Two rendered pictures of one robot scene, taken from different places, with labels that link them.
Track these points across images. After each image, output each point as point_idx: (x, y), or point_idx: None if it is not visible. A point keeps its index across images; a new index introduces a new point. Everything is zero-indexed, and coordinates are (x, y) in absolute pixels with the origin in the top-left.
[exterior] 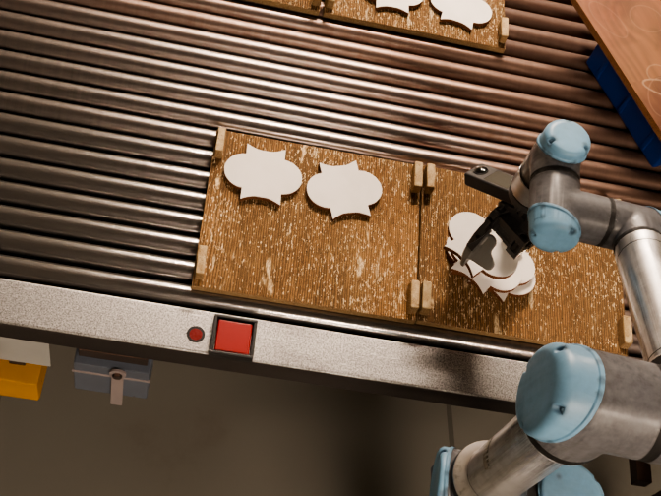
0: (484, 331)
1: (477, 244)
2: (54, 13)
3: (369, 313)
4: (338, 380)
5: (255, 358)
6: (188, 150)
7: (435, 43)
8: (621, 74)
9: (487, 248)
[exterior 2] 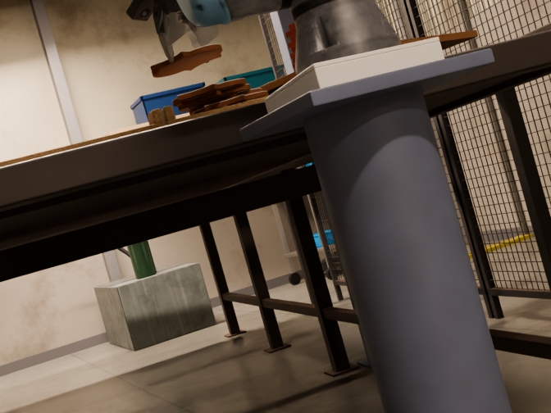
0: (237, 103)
1: (163, 23)
2: None
3: (116, 133)
4: (107, 155)
5: (2, 166)
6: None
7: None
8: (275, 83)
9: (173, 21)
